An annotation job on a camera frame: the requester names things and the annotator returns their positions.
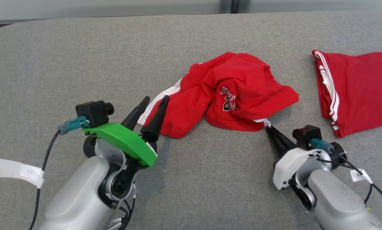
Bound grey fabric sofa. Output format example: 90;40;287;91
0;11;382;230

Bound red basketball jersey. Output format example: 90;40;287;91
312;49;382;139

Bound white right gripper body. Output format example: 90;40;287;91
273;147;333;191

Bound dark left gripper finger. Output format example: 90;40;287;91
120;96;151;132
140;95;170;143

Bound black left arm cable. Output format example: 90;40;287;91
27;129;62;230

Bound small white cable tag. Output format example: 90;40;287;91
349;168;373;184

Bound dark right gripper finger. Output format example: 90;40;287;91
265;125;289;159
269;125;297;153

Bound teal cable connector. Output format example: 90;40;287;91
309;138;335;154
57;115;90;135

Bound teal right cable connector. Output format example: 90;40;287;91
309;138;335;154

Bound teal left cable connector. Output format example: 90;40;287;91
57;115;90;135

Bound grey vertical post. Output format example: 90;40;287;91
220;0;239;14

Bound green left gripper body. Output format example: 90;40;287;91
82;123;158;168

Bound red shorts with white stripe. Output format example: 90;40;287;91
137;51;300;139

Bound white tape cable label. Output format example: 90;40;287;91
0;157;45;189

